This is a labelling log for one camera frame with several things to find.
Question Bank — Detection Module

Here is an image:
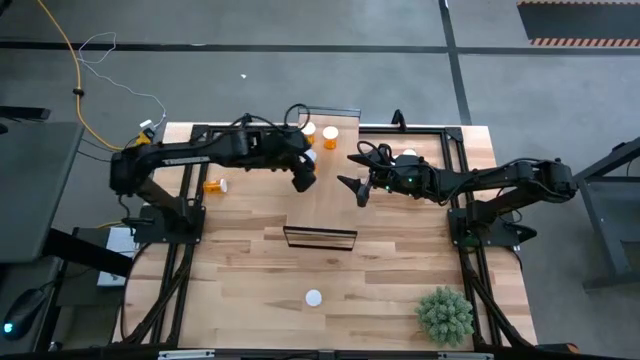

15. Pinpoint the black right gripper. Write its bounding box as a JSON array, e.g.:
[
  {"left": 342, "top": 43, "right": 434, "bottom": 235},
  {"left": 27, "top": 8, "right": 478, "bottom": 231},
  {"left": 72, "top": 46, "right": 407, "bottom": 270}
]
[{"left": 337, "top": 153, "right": 439, "bottom": 208}]

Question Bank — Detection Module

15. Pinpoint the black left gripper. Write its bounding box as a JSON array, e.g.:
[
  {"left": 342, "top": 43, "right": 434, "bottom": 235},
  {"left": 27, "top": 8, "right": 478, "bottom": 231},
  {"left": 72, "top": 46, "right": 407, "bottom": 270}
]
[{"left": 249, "top": 130, "right": 318, "bottom": 194}]

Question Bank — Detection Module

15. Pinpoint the green succulent in grey pot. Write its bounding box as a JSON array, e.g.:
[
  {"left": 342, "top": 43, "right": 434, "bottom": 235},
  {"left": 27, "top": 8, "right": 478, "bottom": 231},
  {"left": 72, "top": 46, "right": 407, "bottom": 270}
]
[{"left": 414, "top": 285, "right": 475, "bottom": 349}]

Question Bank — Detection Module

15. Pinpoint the black beam with silver brackets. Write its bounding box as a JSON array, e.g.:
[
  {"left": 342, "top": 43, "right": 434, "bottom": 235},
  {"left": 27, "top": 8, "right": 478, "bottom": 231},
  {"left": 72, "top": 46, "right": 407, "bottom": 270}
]
[{"left": 0, "top": 344, "right": 640, "bottom": 360}]

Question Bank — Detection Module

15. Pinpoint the white flat box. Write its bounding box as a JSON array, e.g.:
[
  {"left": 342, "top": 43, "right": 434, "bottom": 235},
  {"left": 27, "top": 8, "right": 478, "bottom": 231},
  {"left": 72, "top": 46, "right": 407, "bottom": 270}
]
[{"left": 96, "top": 225, "right": 140, "bottom": 289}]

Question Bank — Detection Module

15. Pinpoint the black stand leg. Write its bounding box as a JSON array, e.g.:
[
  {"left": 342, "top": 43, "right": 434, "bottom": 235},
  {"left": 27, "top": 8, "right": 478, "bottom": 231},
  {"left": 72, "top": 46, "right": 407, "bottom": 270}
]
[{"left": 41, "top": 227, "right": 135, "bottom": 279}]

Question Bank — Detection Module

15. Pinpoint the black metal side table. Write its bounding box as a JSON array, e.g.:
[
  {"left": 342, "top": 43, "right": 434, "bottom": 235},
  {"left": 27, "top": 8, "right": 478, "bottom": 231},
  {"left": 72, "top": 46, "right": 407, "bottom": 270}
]
[{"left": 573, "top": 135, "right": 640, "bottom": 292}]

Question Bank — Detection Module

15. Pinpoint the black tool orange tip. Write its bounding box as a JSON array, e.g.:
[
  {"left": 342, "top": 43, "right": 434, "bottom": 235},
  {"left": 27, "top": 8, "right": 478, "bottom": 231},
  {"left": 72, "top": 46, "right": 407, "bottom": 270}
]
[{"left": 535, "top": 341, "right": 582, "bottom": 355}]

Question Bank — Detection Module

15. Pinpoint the black mat striped edge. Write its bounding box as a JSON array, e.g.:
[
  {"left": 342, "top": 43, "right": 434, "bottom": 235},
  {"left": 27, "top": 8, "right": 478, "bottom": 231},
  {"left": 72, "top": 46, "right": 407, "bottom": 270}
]
[{"left": 516, "top": 0, "right": 640, "bottom": 49}]

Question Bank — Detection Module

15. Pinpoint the grey side table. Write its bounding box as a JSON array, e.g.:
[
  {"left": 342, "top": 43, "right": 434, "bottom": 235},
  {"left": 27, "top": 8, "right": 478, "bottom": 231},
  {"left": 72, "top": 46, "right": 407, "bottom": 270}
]
[{"left": 0, "top": 121, "right": 85, "bottom": 265}]

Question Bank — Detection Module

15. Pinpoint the black flat bar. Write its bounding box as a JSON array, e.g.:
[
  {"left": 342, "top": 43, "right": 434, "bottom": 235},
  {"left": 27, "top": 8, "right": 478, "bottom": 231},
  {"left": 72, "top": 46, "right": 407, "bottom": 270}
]
[{"left": 0, "top": 105, "right": 52, "bottom": 122}]

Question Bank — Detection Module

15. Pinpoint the black computer mouse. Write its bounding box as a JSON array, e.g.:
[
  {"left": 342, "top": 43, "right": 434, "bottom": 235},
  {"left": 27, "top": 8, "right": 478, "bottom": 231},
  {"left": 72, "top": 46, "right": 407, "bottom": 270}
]
[{"left": 1, "top": 287, "right": 49, "bottom": 343}]

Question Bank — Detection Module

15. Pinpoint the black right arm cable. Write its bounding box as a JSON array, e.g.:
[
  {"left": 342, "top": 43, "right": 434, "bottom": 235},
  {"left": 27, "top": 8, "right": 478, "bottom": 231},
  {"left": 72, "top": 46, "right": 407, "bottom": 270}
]
[{"left": 356, "top": 140, "right": 399, "bottom": 169}]

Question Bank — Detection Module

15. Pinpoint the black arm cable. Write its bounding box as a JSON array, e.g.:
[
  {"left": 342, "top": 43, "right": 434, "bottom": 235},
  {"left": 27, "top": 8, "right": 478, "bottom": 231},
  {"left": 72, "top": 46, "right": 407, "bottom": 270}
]
[
  {"left": 199, "top": 103, "right": 312, "bottom": 151},
  {"left": 356, "top": 140, "right": 399, "bottom": 169}
]

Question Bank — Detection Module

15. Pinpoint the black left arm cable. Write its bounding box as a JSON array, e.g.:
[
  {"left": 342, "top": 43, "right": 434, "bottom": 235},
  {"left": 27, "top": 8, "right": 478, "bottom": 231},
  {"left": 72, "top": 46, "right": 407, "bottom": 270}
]
[{"left": 199, "top": 103, "right": 312, "bottom": 151}]

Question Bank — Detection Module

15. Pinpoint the thin white cable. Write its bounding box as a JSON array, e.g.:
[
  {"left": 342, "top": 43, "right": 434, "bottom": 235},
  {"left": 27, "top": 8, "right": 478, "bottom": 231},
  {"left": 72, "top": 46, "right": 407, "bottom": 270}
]
[{"left": 76, "top": 31, "right": 168, "bottom": 130}]

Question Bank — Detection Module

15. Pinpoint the yellow power cable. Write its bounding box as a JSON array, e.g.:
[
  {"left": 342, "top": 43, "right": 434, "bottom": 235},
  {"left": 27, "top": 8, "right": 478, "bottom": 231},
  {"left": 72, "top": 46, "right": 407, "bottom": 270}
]
[{"left": 35, "top": 0, "right": 154, "bottom": 152}]

